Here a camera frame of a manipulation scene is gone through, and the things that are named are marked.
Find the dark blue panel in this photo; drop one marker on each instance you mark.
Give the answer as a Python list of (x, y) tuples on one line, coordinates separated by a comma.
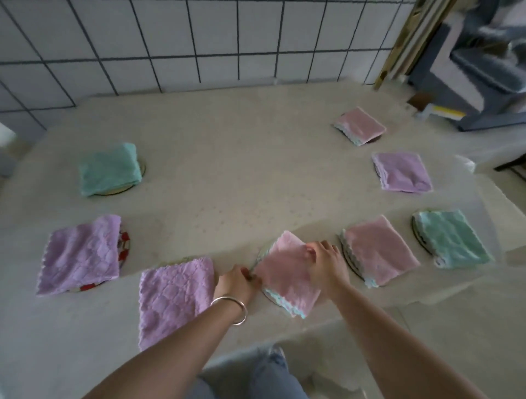
[(423, 61)]

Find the tan round placemat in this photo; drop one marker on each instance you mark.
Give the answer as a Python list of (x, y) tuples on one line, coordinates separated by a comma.
[(123, 190)]

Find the person's blue jeans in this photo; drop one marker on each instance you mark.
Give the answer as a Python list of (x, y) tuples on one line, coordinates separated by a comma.
[(271, 378)]

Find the person's left forearm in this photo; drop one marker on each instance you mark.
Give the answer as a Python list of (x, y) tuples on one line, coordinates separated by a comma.
[(164, 361)]

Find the person's right forearm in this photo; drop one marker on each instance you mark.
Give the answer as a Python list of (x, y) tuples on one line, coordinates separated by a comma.
[(402, 349)]

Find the red-square round placemat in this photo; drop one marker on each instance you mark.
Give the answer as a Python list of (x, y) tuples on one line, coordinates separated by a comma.
[(342, 251)]

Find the we are friends placemat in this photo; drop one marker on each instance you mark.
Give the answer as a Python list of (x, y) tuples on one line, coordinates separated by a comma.
[(263, 257)]

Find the person's left hand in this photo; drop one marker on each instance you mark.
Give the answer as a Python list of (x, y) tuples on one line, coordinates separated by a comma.
[(236, 285)]

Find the person's right hand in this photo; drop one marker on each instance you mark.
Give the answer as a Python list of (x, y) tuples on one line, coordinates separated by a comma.
[(330, 271)]

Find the pink and green towel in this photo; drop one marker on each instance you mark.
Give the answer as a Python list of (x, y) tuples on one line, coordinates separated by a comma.
[(452, 238), (359, 125)]

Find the white leaning boards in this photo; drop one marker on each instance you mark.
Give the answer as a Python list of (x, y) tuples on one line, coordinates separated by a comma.
[(419, 41)]

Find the dark metal frame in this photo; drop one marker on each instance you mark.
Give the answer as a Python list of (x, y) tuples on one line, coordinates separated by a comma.
[(511, 165)]

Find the gold metal door frame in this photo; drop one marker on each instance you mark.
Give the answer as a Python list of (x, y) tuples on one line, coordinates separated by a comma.
[(396, 45)]

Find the grey blue sofa cushions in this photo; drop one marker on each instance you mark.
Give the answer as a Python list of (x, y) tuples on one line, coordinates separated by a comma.
[(489, 70)]

